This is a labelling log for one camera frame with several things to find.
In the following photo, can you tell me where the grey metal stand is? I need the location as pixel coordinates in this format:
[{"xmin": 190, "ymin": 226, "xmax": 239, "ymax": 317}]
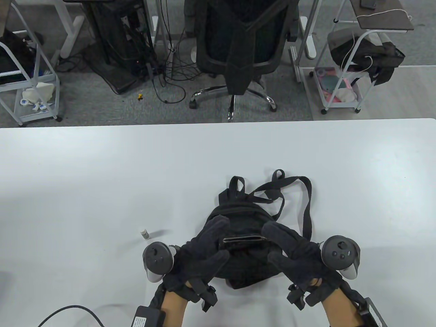
[{"xmin": 289, "ymin": 0, "xmax": 322, "ymax": 83}]

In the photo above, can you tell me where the black glove clamp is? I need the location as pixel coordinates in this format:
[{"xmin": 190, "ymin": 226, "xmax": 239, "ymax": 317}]
[
  {"xmin": 189, "ymin": 278, "xmax": 218, "ymax": 312},
  {"xmin": 287, "ymin": 284, "xmax": 315, "ymax": 310}
]

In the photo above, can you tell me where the black computer tower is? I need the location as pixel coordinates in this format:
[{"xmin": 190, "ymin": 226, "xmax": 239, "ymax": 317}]
[{"xmin": 82, "ymin": 0, "xmax": 158, "ymax": 95}]

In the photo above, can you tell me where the black wrist box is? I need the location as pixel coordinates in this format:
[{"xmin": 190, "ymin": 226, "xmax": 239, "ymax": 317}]
[
  {"xmin": 358, "ymin": 297, "xmax": 387, "ymax": 327},
  {"xmin": 131, "ymin": 306, "xmax": 166, "ymax": 327}
]

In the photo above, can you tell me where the black right hand controller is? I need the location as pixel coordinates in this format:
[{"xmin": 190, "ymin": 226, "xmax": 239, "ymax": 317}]
[{"xmin": 320, "ymin": 235, "xmax": 361, "ymax": 280}]

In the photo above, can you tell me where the person's left forearm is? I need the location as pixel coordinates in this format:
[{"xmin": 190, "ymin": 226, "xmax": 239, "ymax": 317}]
[{"xmin": 150, "ymin": 284, "xmax": 191, "ymax": 327}]

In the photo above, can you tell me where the black backpack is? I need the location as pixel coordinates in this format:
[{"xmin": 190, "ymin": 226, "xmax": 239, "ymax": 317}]
[{"xmin": 201, "ymin": 169, "xmax": 314, "ymax": 289}]

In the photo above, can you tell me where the person's right hand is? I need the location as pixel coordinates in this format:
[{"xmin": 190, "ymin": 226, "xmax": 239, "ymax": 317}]
[{"xmin": 261, "ymin": 221, "xmax": 341, "ymax": 295}]

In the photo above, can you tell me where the white cloth bag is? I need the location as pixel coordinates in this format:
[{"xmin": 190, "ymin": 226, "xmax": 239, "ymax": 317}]
[{"xmin": 22, "ymin": 82, "xmax": 56, "ymax": 104}]

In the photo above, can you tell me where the black left wrist box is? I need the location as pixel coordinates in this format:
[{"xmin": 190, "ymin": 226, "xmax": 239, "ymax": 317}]
[{"xmin": 131, "ymin": 306, "xmax": 166, "ymax": 327}]

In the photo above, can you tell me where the black left hand controller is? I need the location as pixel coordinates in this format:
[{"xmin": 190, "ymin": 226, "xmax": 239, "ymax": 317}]
[{"xmin": 142, "ymin": 242, "xmax": 177, "ymax": 283}]

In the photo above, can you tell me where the white frame rolling side table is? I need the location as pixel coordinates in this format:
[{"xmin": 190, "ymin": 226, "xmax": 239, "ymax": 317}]
[{"xmin": 312, "ymin": 0, "xmax": 409, "ymax": 114}]

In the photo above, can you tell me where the white cloth bundle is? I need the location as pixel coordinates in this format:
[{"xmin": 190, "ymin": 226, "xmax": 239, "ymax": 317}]
[{"xmin": 336, "ymin": 88, "xmax": 359, "ymax": 102}]

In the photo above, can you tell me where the black bag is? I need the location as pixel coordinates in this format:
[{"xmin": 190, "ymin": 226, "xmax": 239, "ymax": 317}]
[
  {"xmin": 0, "ymin": 29, "xmax": 45, "ymax": 85},
  {"xmin": 328, "ymin": 29, "xmax": 406, "ymax": 85}
]

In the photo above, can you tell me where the white metal rolling cart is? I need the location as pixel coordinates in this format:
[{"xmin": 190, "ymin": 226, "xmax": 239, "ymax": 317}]
[{"xmin": 0, "ymin": 0, "xmax": 63, "ymax": 126}]

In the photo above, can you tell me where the black left glove clamp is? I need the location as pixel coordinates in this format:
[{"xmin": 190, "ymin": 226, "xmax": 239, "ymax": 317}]
[{"xmin": 189, "ymin": 278, "xmax": 218, "ymax": 312}]

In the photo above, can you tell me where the black hand controller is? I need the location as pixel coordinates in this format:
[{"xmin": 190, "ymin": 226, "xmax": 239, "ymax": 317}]
[
  {"xmin": 142, "ymin": 242, "xmax": 177, "ymax": 283},
  {"xmin": 320, "ymin": 235, "xmax": 361, "ymax": 280}
]

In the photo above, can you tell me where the pink plastic item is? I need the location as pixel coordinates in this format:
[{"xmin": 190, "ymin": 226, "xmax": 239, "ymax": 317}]
[{"xmin": 324, "ymin": 78, "xmax": 351, "ymax": 103}]

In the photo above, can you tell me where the black right glove clamp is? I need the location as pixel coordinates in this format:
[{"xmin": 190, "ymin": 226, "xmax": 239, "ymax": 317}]
[{"xmin": 287, "ymin": 284, "xmax": 315, "ymax": 310}]

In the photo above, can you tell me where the person's left hand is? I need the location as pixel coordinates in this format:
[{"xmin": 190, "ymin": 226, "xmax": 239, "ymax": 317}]
[{"xmin": 163, "ymin": 215, "xmax": 230, "ymax": 295}]

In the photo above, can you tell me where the black office chair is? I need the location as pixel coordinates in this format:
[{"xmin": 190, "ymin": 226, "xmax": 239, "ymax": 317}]
[{"xmin": 184, "ymin": 0, "xmax": 300, "ymax": 122}]

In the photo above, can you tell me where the thin white cable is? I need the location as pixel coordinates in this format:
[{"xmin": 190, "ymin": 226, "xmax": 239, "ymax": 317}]
[{"xmin": 339, "ymin": 9, "xmax": 412, "ymax": 74}]

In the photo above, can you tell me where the person's right forearm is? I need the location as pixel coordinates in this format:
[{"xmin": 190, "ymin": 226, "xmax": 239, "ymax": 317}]
[{"xmin": 320, "ymin": 283, "xmax": 368, "ymax": 327}]

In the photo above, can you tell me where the bundle of black floor cables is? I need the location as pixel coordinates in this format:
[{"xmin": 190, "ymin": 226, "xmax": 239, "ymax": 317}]
[{"xmin": 150, "ymin": 0, "xmax": 205, "ymax": 104}]

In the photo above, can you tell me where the black right wrist box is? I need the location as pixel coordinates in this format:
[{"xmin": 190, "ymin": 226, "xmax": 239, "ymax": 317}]
[{"xmin": 358, "ymin": 297, "xmax": 387, "ymax": 327}]

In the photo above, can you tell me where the white desk leg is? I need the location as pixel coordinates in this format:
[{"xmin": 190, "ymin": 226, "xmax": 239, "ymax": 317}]
[
  {"xmin": 152, "ymin": 0, "xmax": 171, "ymax": 51},
  {"xmin": 51, "ymin": 0, "xmax": 84, "ymax": 67},
  {"xmin": 299, "ymin": 15, "xmax": 319, "ymax": 60}
]

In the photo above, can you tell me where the dark brown side table top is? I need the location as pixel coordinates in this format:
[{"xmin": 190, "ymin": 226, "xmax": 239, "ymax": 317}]
[{"xmin": 350, "ymin": 0, "xmax": 414, "ymax": 32}]

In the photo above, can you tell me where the black cable coil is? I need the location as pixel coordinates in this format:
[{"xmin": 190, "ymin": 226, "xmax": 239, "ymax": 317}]
[{"xmin": 56, "ymin": 54, "xmax": 84, "ymax": 73}]

